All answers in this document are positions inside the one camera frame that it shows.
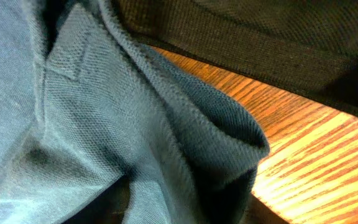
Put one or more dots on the black garment pile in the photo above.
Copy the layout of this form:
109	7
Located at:
306	47

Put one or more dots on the blue polo shirt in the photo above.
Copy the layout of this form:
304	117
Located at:
98	128

